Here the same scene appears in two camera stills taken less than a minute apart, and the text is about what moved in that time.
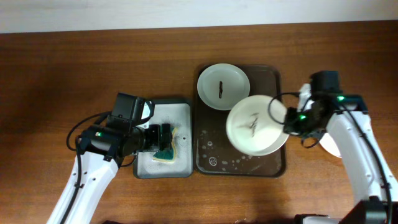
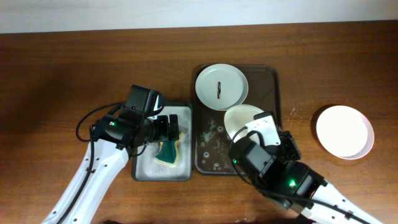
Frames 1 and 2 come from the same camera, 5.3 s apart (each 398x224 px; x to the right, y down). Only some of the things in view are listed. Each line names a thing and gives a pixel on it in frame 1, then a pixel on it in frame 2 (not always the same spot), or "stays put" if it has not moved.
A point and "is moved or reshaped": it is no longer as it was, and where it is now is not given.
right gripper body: [301, 122] -> [286, 147]
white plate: [250, 129] is moved or reshaped
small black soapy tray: [176, 163] stays put
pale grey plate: [220, 85] stays put
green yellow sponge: [168, 155] is moved or reshaped
